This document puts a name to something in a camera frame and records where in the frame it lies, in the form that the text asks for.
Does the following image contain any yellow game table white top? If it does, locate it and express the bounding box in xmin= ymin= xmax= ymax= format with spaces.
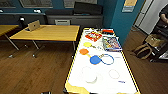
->
xmin=64 ymin=27 xmax=142 ymax=94

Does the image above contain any yellow wall sign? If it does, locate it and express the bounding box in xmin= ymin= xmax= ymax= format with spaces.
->
xmin=121 ymin=0 xmax=138 ymax=13

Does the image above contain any wooden table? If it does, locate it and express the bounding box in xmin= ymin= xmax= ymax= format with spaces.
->
xmin=0 ymin=24 xmax=21 ymax=52
xmin=9 ymin=24 xmax=81 ymax=58

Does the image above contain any black wheeled cart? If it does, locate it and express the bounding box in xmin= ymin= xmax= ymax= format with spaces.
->
xmin=149 ymin=24 xmax=168 ymax=63

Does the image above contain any blue ping pong paddle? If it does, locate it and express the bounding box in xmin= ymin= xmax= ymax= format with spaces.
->
xmin=89 ymin=55 xmax=103 ymax=66

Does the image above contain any blue game box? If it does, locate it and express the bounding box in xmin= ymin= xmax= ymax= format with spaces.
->
xmin=102 ymin=36 xmax=122 ymax=53

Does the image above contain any small black object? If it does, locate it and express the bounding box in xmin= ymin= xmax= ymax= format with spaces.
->
xmin=18 ymin=16 xmax=26 ymax=24

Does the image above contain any clear round bowl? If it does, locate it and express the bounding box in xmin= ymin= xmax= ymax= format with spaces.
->
xmin=108 ymin=68 xmax=121 ymax=80

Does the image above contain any dark glass wall window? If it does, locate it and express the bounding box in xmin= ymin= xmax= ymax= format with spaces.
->
xmin=0 ymin=0 xmax=17 ymax=9
xmin=19 ymin=0 xmax=54 ymax=9
xmin=63 ymin=0 xmax=76 ymax=9

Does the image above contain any brown backpack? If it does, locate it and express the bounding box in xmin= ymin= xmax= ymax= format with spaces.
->
xmin=132 ymin=44 xmax=153 ymax=61

